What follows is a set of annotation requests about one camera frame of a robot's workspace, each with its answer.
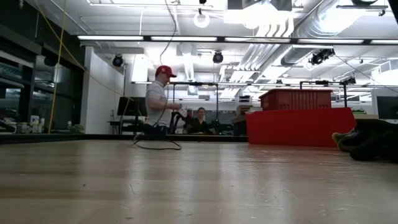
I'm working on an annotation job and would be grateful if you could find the person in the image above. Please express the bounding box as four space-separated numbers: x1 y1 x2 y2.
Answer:
144 65 183 136
188 107 213 135

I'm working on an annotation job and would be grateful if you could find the white shelf container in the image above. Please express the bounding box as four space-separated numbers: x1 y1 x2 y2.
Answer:
29 114 46 134

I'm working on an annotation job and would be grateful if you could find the long ceiling light strip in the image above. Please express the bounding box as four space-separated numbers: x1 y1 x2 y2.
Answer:
77 35 398 45

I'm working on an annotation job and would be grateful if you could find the black monitor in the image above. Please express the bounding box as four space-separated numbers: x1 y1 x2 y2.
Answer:
117 96 149 118
376 95 398 121

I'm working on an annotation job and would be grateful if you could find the red plastic bin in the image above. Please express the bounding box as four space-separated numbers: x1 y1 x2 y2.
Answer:
245 107 357 148

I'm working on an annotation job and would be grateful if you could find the white ring ceiling lamp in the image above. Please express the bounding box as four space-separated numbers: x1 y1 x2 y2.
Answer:
193 11 211 29

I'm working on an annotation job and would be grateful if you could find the red slatted plastic crate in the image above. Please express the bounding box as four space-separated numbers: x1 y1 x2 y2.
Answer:
259 88 333 111

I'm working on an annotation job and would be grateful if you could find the black work glove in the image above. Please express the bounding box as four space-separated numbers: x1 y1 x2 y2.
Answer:
331 119 398 164

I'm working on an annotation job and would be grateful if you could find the yellow cable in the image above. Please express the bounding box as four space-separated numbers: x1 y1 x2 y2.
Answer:
35 0 88 135

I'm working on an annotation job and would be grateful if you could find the black background rig frame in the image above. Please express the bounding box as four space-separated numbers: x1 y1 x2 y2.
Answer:
169 81 220 135
299 80 357 109

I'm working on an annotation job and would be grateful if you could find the black ceiling rail fixture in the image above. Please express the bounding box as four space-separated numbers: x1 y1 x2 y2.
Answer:
336 0 389 17

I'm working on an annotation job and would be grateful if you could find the thin dark cord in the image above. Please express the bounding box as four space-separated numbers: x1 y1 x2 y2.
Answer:
132 0 183 151

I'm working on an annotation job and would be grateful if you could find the black aluminium table frame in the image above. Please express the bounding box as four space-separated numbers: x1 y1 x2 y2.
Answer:
0 133 249 146

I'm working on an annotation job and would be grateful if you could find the black ceiling-mounted device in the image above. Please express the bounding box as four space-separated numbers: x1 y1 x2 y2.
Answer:
310 48 336 66

